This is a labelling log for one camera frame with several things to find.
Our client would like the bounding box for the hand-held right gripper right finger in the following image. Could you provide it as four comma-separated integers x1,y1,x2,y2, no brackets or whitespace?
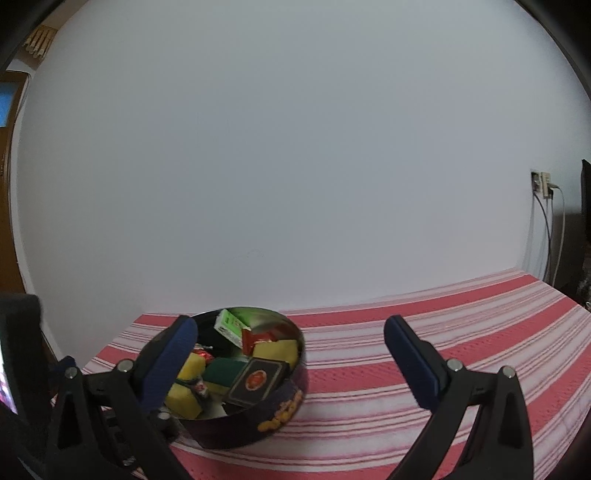
384,315,536,480

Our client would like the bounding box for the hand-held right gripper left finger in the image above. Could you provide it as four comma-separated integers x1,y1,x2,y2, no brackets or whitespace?
44,315,199,480

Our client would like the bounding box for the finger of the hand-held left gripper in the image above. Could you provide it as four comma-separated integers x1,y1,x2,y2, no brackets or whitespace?
150,410,182,446

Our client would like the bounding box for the yellow green scouring sponge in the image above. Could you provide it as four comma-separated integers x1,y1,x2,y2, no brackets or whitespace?
178,353,206,384
203,359,249,385

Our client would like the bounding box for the small yellow green sponge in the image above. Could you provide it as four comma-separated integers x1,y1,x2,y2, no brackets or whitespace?
165,383,203,420

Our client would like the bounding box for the green and white box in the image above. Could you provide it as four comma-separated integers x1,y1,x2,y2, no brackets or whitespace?
213,309,253,349

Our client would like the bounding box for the red snack packet white label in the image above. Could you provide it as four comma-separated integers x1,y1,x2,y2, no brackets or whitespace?
241,328,279,356

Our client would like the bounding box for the black cardboard box red emblem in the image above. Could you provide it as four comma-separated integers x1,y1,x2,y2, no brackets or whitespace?
226,359,291,407

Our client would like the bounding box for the round dark blue cookie tin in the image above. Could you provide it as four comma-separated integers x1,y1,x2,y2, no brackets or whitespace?
173,306,309,449

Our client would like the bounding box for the large yellow green sponge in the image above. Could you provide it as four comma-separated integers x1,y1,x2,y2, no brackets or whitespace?
252,339,298,366

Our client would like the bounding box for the red white striped tablecloth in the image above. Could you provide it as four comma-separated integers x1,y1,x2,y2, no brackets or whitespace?
55,268,591,480

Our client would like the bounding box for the black flat screen monitor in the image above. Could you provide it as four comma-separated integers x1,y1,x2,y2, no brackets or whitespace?
580,159,591,296

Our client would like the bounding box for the wooden door frame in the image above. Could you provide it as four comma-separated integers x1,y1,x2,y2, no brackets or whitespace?
0,69,29,296

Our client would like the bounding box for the dark power cable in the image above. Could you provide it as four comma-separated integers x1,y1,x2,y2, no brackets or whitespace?
534,191,552,283

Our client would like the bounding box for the white power cable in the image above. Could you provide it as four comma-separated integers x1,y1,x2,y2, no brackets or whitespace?
551,184,566,287

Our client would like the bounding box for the wooden wall rack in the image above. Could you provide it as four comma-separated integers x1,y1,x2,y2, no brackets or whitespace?
23,27,59,59

